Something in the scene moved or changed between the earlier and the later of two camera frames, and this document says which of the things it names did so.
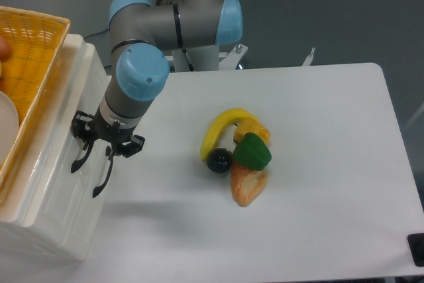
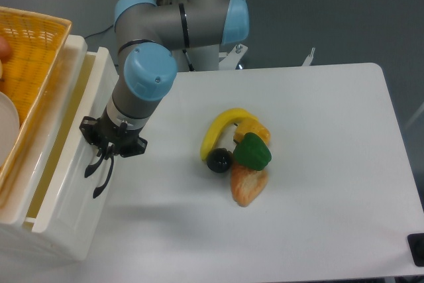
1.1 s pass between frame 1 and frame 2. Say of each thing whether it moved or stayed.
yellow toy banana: stayed
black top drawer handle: moved
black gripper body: stayed
